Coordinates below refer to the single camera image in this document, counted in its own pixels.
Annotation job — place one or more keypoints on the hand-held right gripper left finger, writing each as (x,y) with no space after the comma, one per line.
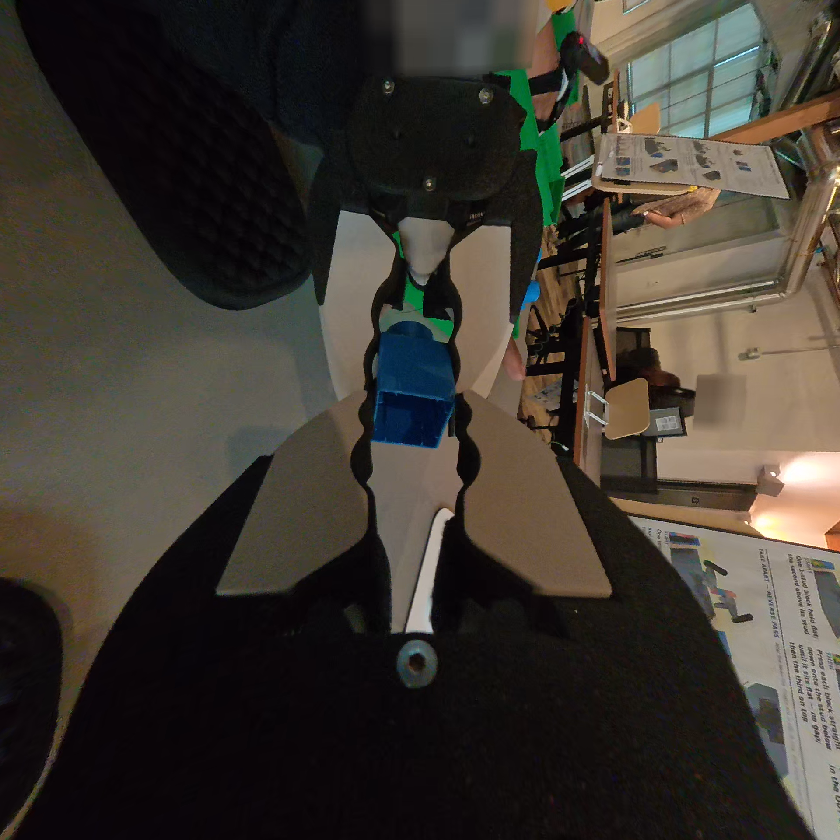
(295,518)

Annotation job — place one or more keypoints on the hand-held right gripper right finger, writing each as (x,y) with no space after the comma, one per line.
(531,518)

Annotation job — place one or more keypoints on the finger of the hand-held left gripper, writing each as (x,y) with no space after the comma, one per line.
(485,295)
(348,295)

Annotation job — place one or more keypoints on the green plastic bin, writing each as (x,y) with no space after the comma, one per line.
(544,164)

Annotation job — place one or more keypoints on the person's left hand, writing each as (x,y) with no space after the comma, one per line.
(515,364)

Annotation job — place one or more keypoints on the wooden desk black legs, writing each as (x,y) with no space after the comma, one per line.
(607,295)

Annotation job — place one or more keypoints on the clear acrylic sign holder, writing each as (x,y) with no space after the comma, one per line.
(597,410)

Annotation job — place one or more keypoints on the rounded wooden board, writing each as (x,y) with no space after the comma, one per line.
(627,407)

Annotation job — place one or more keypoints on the black textured mat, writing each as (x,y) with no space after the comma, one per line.
(164,164)

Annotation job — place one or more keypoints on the laminated instruction sheet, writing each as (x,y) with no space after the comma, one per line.
(754,623)
(689,161)

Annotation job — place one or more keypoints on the black mouse pad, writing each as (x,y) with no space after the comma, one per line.
(26,689)

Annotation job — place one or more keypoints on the wall lamp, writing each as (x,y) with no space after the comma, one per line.
(771,482)

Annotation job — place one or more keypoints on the silver ventilation duct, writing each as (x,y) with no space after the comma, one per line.
(807,216)

